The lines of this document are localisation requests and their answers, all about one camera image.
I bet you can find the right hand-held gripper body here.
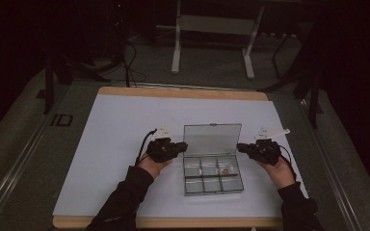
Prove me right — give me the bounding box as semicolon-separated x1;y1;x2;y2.
250;127;292;167

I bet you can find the clear plastic compartment box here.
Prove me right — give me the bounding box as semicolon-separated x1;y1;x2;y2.
182;123;245;196

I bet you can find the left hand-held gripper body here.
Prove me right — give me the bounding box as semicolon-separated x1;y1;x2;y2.
145;125;175;164

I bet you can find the metal floor rail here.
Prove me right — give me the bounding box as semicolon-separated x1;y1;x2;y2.
0;86;72;231
297;95;367;231

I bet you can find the black tripod stand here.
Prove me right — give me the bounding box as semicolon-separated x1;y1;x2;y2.
42;52;112;116
259;32;324;130

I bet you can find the white table sheet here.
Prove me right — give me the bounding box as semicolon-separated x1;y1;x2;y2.
52;93;309;219

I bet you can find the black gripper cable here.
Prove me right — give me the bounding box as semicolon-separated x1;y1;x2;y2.
278;144;299;185
134;128;158;167

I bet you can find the white metal stand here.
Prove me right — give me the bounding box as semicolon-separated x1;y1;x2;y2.
171;0;266;81

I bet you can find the person's left hand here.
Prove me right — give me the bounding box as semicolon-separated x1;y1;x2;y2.
138;152;173;179

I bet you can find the person's right hand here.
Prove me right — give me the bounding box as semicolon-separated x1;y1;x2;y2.
258;156;297;190

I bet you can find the black floor cable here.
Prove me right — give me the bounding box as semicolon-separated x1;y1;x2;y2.
121;32;148;89

